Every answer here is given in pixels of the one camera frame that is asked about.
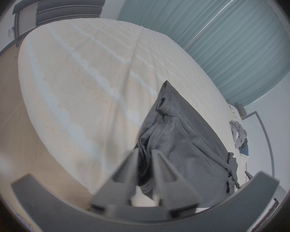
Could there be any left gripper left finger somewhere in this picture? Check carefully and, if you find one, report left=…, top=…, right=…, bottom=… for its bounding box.
left=91, top=149, right=139, bottom=209

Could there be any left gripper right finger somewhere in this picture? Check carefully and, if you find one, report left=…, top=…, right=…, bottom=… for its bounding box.
left=151, top=150, right=200, bottom=213

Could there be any grey bedside table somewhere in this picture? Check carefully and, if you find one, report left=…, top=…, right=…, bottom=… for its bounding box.
left=235, top=102, right=247, bottom=116

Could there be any bed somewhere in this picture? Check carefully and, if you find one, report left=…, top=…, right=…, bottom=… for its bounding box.
left=17, top=17, right=275, bottom=202

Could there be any black T-shirt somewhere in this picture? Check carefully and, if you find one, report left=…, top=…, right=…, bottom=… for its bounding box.
left=135, top=80, right=240, bottom=208

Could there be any white printed pillow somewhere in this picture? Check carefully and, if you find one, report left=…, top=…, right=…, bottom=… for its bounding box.
left=228, top=103, right=242, bottom=121

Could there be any grey garment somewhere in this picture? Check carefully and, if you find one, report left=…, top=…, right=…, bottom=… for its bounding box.
left=230, top=120, right=247, bottom=149

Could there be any blue-green curtain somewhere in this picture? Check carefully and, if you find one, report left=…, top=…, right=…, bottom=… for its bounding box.
left=116, top=0, right=248, bottom=49
left=184, top=0, right=290, bottom=107

